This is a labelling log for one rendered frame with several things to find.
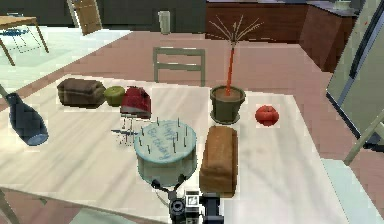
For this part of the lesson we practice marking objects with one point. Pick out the white pot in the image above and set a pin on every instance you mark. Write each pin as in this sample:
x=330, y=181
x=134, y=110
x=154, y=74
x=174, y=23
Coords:
x=342, y=4

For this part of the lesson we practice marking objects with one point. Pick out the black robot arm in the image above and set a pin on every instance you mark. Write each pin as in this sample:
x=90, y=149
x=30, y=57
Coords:
x=210, y=208

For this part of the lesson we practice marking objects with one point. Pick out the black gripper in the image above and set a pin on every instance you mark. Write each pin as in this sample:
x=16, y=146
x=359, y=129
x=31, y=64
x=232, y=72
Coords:
x=176, y=209

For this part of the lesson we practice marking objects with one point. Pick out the pale blue birthday cake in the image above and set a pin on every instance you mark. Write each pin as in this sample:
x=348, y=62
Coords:
x=165, y=151

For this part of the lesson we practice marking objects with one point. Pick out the light brown bread loaf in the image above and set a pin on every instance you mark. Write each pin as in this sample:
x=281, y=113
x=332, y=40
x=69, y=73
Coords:
x=219, y=160

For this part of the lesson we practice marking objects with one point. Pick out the grey bin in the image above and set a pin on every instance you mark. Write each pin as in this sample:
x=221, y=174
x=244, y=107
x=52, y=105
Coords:
x=164, y=22

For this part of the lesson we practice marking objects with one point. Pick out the green apple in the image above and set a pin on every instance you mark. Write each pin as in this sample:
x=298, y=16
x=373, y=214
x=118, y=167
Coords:
x=114, y=96

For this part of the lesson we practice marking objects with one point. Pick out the pale white chair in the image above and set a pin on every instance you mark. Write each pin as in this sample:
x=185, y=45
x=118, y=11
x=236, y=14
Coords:
x=353, y=193

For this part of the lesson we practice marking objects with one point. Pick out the white table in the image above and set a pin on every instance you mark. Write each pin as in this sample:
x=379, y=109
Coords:
x=83, y=156

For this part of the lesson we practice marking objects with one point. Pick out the dark brown bread loaf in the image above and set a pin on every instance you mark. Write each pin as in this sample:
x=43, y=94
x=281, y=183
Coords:
x=80, y=93

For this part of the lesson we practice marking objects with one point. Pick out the potted plant with red stem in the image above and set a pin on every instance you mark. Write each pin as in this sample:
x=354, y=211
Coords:
x=227, y=105

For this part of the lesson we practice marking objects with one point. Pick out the red tomato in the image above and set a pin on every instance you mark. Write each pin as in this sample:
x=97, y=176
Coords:
x=267, y=115

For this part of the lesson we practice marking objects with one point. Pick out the light wooden table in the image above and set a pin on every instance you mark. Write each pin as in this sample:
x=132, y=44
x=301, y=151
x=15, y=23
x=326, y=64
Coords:
x=16, y=21

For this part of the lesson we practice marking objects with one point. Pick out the pale grey fridge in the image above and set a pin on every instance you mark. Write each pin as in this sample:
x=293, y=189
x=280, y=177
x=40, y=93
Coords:
x=363, y=83

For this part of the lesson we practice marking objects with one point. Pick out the dark blue bottle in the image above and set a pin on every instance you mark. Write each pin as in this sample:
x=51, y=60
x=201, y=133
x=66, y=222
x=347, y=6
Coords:
x=26, y=121

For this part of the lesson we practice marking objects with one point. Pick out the red hand mixer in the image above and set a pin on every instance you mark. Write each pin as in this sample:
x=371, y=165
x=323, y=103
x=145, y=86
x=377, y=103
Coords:
x=136, y=101

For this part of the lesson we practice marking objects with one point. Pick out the brown kitchen counter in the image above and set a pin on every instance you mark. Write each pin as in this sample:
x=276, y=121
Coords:
x=266, y=21

